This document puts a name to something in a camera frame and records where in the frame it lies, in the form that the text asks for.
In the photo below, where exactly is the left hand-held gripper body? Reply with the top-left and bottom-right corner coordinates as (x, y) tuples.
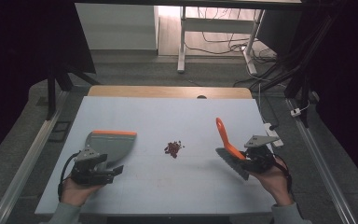
(70, 146), (116, 187)

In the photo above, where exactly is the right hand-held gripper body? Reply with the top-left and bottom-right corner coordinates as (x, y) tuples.
(243, 134), (281, 174)

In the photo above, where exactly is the grey dustpan with orange edge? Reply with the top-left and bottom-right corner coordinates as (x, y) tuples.
(83, 130), (138, 171)

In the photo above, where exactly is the orange brush with grey bristles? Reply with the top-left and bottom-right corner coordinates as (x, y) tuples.
(214, 117), (252, 182)

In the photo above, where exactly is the pile of red crumbs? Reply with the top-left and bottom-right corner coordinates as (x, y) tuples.
(163, 140), (186, 160)

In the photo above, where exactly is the person's left hand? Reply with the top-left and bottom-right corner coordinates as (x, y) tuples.
(60, 177), (103, 207)

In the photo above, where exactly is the person's right hand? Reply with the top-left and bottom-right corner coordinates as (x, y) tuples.
(249, 156), (294, 207)

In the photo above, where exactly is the white power strip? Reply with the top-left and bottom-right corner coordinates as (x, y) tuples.
(263, 122), (284, 148)

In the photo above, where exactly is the wooden table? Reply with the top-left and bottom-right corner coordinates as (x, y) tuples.
(87, 85), (254, 100)

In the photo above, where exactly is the black metal stand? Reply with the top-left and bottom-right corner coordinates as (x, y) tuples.
(44, 60), (102, 121)

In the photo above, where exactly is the white cabinet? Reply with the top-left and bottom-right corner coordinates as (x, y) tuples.
(75, 3), (159, 51)

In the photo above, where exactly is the aluminium rail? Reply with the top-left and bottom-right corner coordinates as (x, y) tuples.
(284, 97), (358, 224)
(0, 90), (70, 224)

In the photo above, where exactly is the tangle of floor cables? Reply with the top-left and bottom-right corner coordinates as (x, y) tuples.
(185, 7), (278, 64)

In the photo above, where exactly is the white desk frame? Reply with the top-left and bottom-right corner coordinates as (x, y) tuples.
(176, 6), (267, 76)

